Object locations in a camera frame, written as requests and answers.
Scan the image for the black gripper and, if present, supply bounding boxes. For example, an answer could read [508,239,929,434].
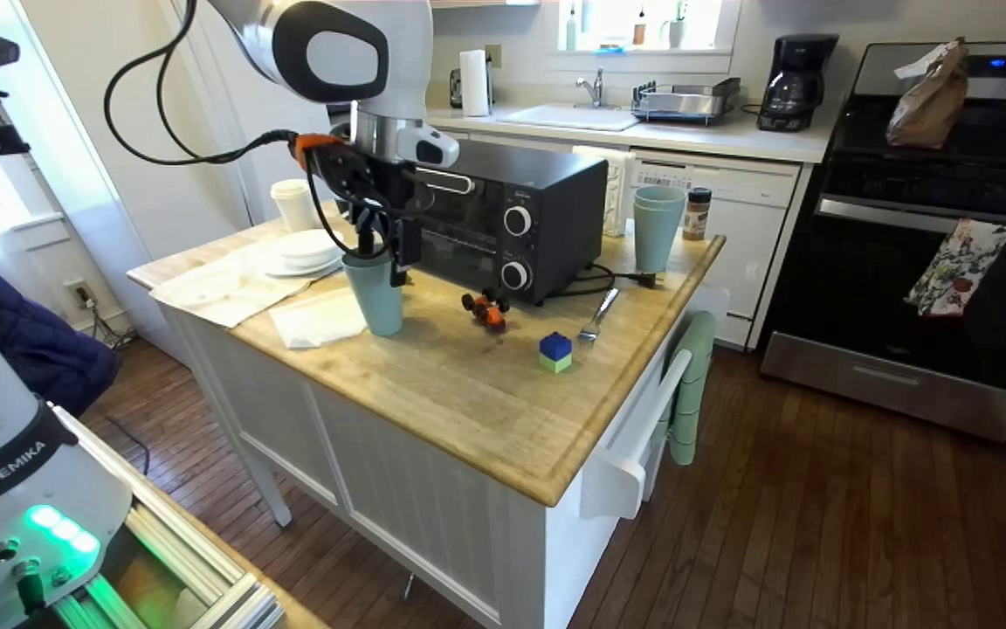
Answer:
[333,140,419,288]

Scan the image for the light blue plastic cup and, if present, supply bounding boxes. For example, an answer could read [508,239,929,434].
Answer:
[340,249,409,342]

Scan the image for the black toaster oven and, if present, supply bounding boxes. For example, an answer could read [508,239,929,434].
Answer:
[392,137,610,309]

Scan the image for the white kitchen sink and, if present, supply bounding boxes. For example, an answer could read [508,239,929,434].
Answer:
[499,100,643,133]

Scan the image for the white wooden kitchen island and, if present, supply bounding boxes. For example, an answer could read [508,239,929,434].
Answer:
[125,206,729,629]

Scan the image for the kitchen window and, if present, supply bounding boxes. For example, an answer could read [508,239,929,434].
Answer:
[552,0,744,60]

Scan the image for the white counter cabinets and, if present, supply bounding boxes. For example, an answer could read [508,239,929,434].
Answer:
[425,100,838,351]

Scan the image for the floral kitchen towel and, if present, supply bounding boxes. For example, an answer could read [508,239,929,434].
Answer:
[900,216,1006,321]

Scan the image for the white ceramic plate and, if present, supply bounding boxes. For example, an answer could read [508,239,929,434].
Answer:
[255,238,349,281]

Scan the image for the small white paper napkin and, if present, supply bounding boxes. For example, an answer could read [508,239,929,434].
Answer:
[267,281,369,351]

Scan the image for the orange black toy car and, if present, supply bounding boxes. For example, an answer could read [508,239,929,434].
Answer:
[459,287,513,335]

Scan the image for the large white cloth mat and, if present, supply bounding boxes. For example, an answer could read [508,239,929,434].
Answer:
[151,238,333,333]

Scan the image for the white paper towel roll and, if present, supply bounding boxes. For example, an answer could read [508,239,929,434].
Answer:
[453,45,495,118]

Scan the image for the blue green sponge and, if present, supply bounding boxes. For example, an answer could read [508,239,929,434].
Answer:
[536,328,579,378]

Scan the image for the silver utensil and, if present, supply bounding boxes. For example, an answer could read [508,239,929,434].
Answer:
[573,281,626,350]

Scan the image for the chrome faucet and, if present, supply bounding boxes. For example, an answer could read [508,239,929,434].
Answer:
[573,65,610,112]

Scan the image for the stack of teal cups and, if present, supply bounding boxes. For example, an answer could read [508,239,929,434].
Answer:
[630,180,688,274]

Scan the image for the small spice jar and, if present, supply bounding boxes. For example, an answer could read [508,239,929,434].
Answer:
[682,185,717,243]

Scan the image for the white island towel bar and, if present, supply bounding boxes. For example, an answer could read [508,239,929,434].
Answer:
[576,347,695,524]

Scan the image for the grey dish rack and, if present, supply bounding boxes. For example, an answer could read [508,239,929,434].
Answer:
[630,73,744,128]

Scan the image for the green hanging towel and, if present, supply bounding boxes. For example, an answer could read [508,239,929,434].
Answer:
[665,308,718,468]

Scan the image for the dark blue jacket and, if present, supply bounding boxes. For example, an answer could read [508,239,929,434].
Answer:
[0,238,123,420]

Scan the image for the white dishwasher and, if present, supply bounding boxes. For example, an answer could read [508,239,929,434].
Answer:
[621,149,805,351]

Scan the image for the black coffee maker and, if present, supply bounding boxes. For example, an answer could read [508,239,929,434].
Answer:
[754,31,842,133]

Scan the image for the black steel stove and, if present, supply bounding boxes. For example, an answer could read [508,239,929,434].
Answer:
[759,37,1006,446]

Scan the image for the brown paper bag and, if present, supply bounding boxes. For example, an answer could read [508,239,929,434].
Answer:
[883,36,972,152]

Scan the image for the black power cord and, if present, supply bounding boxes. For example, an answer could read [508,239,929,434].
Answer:
[560,263,659,301]

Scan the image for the white wall outlet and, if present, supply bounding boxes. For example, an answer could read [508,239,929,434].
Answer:
[61,274,99,309]

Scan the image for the aluminium robot cart frame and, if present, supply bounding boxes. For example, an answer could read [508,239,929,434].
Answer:
[52,397,333,629]

